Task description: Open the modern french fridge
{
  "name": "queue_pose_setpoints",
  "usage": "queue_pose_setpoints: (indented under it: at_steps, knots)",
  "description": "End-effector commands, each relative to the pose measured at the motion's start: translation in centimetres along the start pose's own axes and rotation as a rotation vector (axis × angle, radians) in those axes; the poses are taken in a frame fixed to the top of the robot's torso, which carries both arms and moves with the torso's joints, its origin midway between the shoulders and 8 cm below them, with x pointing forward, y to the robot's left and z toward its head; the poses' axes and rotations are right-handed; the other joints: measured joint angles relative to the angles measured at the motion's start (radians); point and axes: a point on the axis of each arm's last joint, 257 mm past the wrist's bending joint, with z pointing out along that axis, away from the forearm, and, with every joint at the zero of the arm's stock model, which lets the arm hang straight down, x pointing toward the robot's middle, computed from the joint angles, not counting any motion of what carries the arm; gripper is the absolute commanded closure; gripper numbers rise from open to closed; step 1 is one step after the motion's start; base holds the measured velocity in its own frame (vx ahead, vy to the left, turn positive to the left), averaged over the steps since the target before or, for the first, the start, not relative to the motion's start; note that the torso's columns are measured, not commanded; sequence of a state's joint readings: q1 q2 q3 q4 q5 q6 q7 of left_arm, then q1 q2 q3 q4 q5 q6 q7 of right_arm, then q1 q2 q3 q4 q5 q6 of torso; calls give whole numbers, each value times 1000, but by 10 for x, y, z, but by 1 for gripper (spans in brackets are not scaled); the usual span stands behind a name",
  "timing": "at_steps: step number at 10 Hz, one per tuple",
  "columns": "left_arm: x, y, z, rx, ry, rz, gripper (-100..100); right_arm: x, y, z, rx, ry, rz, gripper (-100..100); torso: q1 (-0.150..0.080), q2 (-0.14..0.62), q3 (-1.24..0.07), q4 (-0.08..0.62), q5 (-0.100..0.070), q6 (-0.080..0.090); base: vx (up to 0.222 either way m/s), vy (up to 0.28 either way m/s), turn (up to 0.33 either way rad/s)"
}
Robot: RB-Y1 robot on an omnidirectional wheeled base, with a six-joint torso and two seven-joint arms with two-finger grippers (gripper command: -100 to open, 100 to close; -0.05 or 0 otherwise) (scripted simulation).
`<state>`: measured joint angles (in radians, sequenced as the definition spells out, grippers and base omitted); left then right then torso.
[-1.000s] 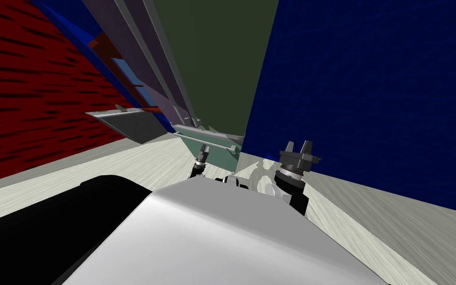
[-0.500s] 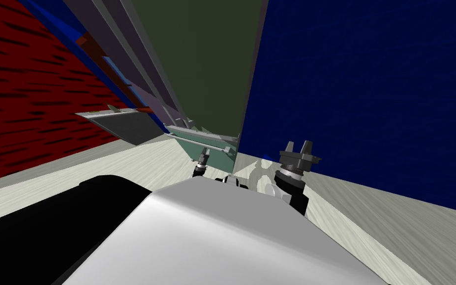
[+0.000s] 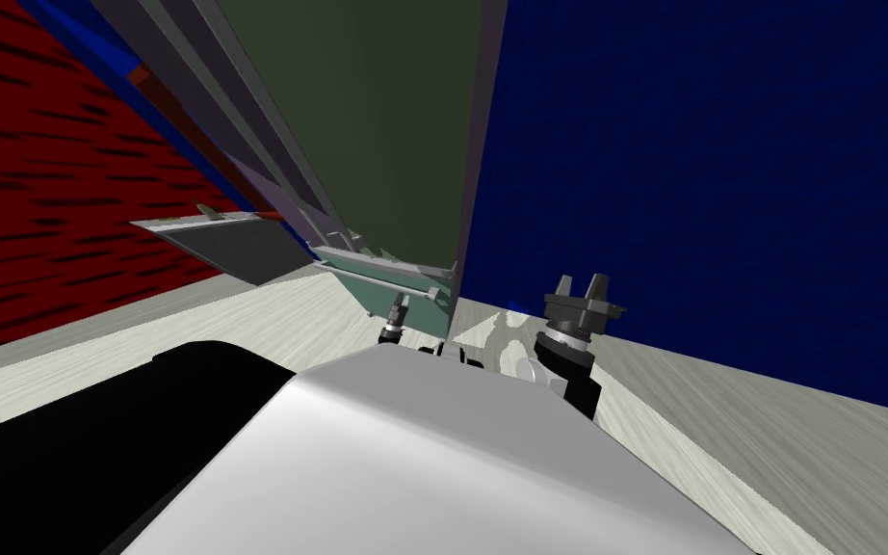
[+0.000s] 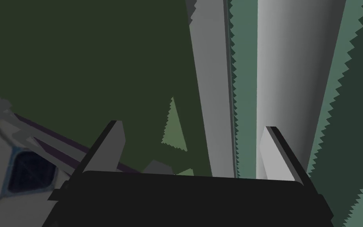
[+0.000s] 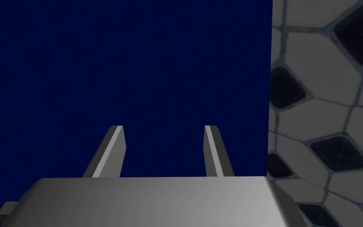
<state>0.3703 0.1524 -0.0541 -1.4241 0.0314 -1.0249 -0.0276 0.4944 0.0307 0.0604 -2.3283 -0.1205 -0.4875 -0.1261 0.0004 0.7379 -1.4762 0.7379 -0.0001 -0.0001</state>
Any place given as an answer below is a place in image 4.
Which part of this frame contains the white round column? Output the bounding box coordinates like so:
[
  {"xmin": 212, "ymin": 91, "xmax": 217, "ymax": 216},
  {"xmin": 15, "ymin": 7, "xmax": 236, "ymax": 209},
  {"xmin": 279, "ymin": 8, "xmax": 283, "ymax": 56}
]
[{"xmin": 256, "ymin": 0, "xmax": 347, "ymax": 180}]

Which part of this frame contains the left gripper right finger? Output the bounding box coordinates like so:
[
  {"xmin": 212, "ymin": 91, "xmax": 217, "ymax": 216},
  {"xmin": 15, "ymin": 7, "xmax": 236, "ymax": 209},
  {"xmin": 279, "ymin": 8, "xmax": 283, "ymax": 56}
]
[{"xmin": 258, "ymin": 126, "xmax": 309, "ymax": 185}]

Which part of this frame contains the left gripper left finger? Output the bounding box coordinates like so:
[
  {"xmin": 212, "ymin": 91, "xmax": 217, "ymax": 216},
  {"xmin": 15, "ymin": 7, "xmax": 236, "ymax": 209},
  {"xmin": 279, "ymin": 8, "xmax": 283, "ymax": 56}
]
[{"xmin": 81, "ymin": 119, "xmax": 126, "ymax": 174}]

